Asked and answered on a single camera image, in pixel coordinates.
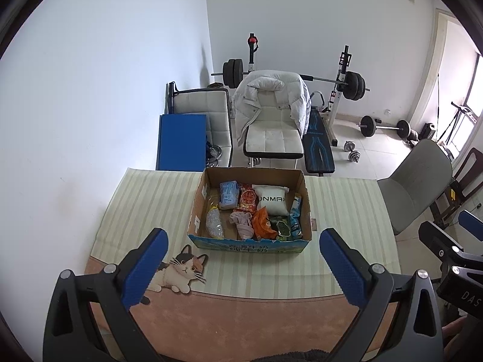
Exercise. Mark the orange snack packet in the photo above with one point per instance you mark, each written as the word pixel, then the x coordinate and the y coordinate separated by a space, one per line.
pixel 262 226

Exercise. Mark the short barbell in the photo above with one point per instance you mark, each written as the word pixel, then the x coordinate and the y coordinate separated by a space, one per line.
pixel 368 126

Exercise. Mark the green snack packet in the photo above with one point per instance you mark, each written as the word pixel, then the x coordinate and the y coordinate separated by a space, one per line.
pixel 281 228

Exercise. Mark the small brown stool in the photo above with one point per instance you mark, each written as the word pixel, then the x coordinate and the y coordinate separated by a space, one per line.
pixel 216 85

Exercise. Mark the grey chair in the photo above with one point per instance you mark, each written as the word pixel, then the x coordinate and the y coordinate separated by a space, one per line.
pixel 411 188

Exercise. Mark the blue folded mat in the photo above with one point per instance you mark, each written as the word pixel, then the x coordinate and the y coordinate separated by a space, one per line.
pixel 181 143

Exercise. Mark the white barbell rack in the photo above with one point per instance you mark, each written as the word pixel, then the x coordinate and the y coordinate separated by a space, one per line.
pixel 343 71

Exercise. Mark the cardboard box with blue print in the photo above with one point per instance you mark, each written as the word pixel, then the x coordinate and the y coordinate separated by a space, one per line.
pixel 245 247

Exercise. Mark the small black appliance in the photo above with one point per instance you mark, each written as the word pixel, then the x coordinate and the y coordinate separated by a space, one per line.
pixel 428 130

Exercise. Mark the light blue packet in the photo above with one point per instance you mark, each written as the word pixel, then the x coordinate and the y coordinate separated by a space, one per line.
pixel 296 215

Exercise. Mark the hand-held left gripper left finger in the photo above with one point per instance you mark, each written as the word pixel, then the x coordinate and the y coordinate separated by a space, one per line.
pixel 151 267

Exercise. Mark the white down jacket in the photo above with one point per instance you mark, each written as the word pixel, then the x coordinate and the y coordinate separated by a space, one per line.
pixel 264 86

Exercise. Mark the striped cat print tablecloth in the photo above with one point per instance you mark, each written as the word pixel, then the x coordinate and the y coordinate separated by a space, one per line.
pixel 151 203

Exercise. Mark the white padded chair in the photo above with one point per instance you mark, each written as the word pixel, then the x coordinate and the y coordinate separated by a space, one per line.
pixel 273 139

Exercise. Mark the person's dark fleece clothing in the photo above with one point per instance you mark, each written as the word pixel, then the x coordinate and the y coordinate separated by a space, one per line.
pixel 286 356

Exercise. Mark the dark wooden chair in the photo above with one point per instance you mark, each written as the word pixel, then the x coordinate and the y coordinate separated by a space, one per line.
pixel 464 181

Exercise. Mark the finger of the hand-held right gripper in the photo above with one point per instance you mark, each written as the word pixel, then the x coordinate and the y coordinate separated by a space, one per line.
pixel 434 233
pixel 471 224

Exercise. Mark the long barbell with black plates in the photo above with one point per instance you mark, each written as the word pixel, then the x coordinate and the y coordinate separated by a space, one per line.
pixel 354 85

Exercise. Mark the black and blue weight bench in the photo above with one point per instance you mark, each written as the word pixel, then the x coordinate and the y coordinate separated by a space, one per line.
pixel 319 151

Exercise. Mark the metal weight plate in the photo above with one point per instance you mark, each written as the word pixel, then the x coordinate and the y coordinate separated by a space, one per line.
pixel 213 152

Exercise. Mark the red snack packet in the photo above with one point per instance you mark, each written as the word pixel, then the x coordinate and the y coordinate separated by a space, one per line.
pixel 247 198

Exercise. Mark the chrome dumbbell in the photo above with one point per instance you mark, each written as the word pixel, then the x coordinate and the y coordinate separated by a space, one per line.
pixel 349 145
pixel 256 161
pixel 354 156

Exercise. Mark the white chair with black frame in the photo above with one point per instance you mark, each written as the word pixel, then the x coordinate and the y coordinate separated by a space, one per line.
pixel 215 113

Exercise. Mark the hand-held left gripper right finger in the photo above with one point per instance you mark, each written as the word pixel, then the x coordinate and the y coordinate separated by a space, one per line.
pixel 341 267

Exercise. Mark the white soft pouch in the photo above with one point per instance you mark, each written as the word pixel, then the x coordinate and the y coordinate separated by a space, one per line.
pixel 272 200

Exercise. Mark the metal folding stand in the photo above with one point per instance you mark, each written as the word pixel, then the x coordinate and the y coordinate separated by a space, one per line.
pixel 462 120

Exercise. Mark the pink cloth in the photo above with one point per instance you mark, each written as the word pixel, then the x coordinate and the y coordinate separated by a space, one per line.
pixel 243 224

